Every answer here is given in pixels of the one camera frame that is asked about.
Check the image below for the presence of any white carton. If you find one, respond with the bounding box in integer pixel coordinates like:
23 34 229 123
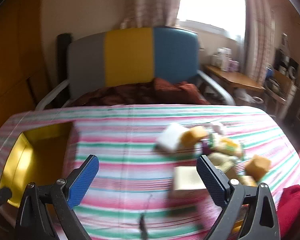
211 47 232 72

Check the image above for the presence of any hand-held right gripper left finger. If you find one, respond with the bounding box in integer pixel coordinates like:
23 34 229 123
15 154 100 240

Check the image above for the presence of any wooden desk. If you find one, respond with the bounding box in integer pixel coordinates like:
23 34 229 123
204 64 265 98

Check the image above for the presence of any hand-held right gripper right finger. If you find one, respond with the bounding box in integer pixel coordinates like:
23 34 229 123
196 154 280 240

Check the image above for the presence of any grey yellow blue armchair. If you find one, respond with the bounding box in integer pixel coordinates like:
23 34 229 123
35 27 237 110

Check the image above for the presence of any yellow sponge on white pad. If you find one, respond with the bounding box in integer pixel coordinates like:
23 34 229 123
156 122 186 153

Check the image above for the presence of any green yellow packet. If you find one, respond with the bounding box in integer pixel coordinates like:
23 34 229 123
210 132 243 158

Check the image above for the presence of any red cloth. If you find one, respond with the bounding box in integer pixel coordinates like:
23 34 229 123
277 184 300 240

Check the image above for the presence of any window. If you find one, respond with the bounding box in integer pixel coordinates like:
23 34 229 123
176 0 247 40

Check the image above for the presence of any brown blanket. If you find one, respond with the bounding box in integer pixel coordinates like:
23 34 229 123
70 77 212 105

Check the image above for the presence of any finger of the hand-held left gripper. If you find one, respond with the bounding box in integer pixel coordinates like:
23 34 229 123
0 187 13 207

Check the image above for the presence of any gold metal box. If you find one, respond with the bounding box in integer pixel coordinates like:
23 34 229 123
0 121 78 208

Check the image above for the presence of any checked curtain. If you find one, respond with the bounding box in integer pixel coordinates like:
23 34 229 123
242 0 276 85
120 0 185 29

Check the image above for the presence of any purple carton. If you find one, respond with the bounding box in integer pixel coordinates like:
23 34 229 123
228 60 240 72

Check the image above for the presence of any light wooden chair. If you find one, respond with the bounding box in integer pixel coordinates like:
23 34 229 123
264 67 298 120

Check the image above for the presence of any striped bed sheet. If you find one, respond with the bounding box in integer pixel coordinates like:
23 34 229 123
0 104 300 240

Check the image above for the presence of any wooden wardrobe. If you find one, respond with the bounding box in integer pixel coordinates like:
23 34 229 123
0 0 49 120

